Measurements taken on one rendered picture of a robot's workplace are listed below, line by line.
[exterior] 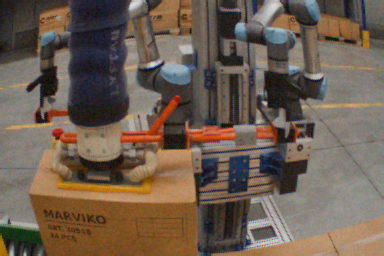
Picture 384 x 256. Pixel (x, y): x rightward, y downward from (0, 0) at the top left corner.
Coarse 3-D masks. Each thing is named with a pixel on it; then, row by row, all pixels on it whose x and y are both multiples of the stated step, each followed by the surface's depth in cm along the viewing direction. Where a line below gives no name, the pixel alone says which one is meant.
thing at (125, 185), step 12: (60, 180) 169; (72, 180) 169; (84, 180) 169; (96, 180) 170; (108, 180) 170; (120, 180) 170; (144, 180) 173; (120, 192) 168; (132, 192) 167; (144, 192) 168
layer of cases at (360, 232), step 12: (348, 228) 227; (360, 228) 224; (372, 228) 222; (300, 240) 225; (312, 240) 223; (324, 240) 221; (336, 240) 218; (348, 240) 216; (360, 240) 213; (372, 240) 211; (228, 252) 222; (240, 252) 221; (252, 252) 220; (264, 252) 219; (276, 252) 218; (288, 252) 216; (300, 252) 214; (312, 252) 212; (324, 252) 210; (336, 252) 208; (348, 252) 205; (360, 252) 203; (372, 252) 200
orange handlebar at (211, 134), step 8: (56, 112) 198; (64, 112) 198; (208, 128) 178; (216, 128) 178; (224, 128) 179; (232, 128) 179; (256, 128) 179; (264, 128) 179; (296, 128) 178; (64, 136) 176; (72, 136) 177; (128, 136) 174; (136, 136) 174; (144, 136) 174; (152, 136) 174; (192, 136) 174; (200, 136) 174; (208, 136) 174; (216, 136) 174; (224, 136) 174; (232, 136) 174; (264, 136) 175; (272, 136) 175
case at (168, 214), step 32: (160, 160) 191; (192, 160) 191; (32, 192) 162; (64, 192) 165; (96, 192) 167; (160, 192) 169; (192, 192) 169; (64, 224) 166; (96, 224) 166; (128, 224) 166; (160, 224) 166; (192, 224) 166
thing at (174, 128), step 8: (160, 128) 175; (168, 128) 178; (176, 128) 178; (184, 128) 177; (160, 136) 173; (168, 136) 171; (176, 136) 172; (184, 136) 172; (168, 144) 173; (176, 144) 173; (184, 144) 173
